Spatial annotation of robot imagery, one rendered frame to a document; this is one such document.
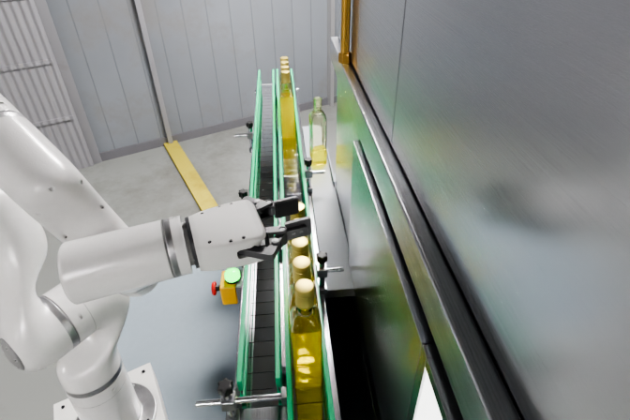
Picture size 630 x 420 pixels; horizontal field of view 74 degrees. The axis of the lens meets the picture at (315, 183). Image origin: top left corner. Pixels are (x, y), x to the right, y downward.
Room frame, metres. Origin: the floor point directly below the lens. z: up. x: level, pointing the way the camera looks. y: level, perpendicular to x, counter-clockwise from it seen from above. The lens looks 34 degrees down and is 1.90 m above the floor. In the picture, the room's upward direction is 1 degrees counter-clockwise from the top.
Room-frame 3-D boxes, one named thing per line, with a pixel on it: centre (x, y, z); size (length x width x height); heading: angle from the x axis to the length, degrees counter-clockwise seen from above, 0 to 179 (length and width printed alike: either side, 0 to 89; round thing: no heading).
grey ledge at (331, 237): (1.22, -0.03, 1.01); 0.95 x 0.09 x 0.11; 4
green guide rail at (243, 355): (1.32, 0.22, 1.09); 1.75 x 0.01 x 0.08; 4
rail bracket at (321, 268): (0.74, -0.03, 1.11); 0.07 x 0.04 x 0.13; 94
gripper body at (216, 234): (0.47, 0.14, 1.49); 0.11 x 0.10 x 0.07; 111
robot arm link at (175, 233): (0.45, 0.19, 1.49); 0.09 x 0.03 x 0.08; 21
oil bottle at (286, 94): (1.60, 0.11, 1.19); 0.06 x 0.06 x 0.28; 4
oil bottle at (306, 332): (0.51, 0.02, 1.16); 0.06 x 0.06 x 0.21; 6
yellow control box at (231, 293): (0.84, 0.24, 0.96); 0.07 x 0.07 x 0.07; 4
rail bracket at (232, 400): (0.42, 0.14, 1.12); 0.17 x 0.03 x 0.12; 94
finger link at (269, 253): (0.44, 0.09, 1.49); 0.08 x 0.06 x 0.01; 45
